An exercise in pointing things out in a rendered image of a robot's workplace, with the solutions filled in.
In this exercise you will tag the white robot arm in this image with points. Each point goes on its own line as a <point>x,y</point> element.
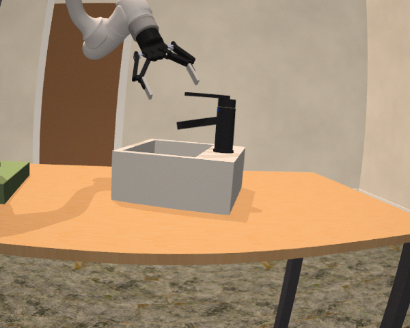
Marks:
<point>103,35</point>

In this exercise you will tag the grey rectangular sink basin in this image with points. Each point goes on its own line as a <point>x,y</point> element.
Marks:
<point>179,175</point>

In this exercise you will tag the black mixer tap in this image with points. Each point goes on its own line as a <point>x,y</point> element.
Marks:
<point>225,120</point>

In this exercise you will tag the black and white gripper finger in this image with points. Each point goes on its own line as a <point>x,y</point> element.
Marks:
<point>181,57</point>
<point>141,78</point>

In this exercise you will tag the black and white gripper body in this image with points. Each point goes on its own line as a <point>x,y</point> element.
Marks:
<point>151,38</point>

